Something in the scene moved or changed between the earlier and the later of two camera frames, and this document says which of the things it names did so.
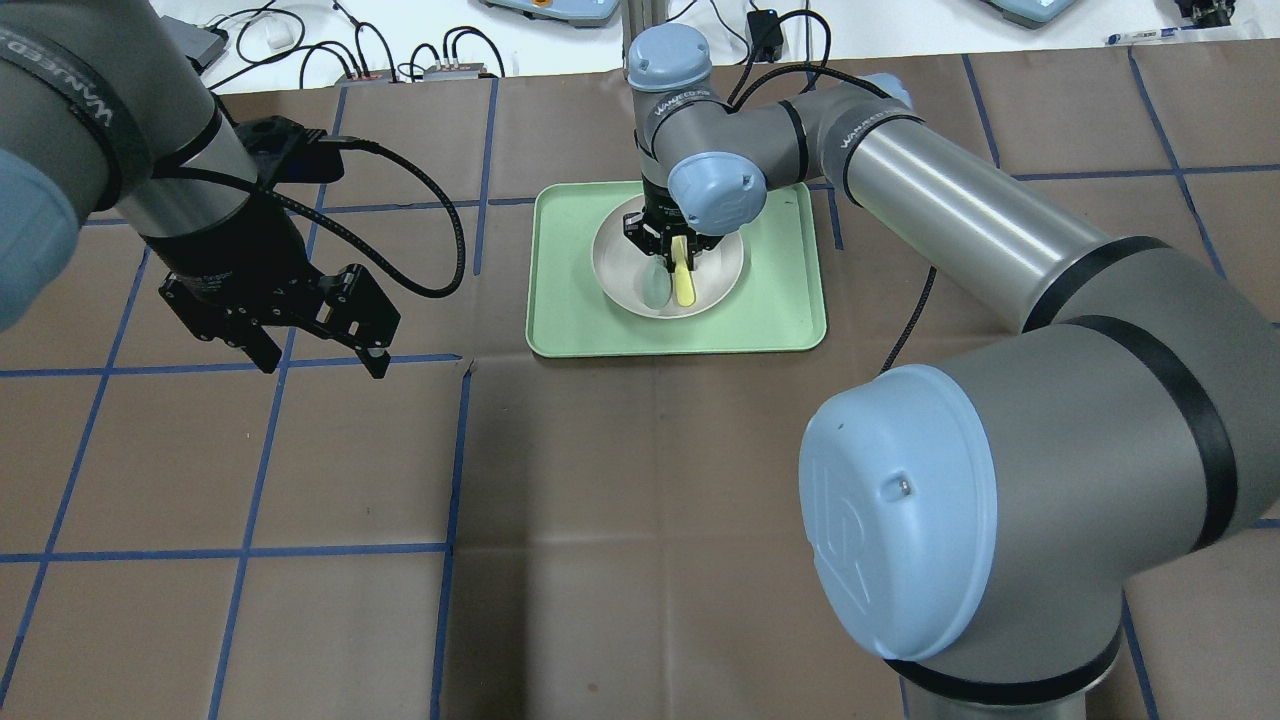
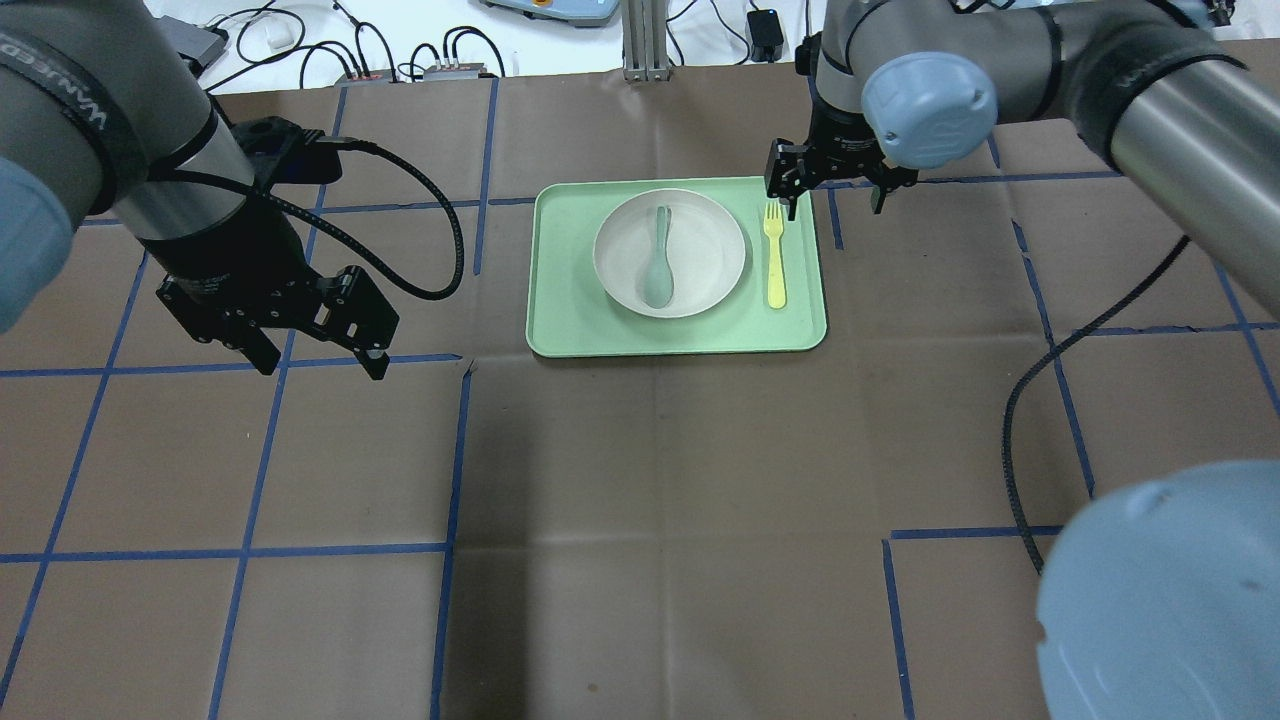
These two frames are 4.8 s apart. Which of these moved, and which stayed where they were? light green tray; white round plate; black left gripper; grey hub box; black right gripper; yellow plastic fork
Moved: yellow plastic fork; black right gripper
Stayed: grey hub box; black left gripper; white round plate; light green tray
